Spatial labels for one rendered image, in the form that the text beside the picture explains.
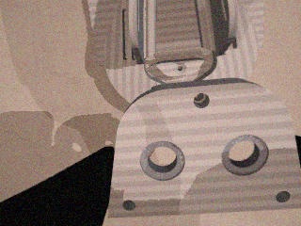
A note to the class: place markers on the beige metal plate with two holes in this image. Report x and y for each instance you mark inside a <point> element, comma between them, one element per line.
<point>201,132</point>

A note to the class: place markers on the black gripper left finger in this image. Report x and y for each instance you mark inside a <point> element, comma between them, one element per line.
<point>77,196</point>

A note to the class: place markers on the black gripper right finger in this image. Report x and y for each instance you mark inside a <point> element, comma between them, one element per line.
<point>298,146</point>

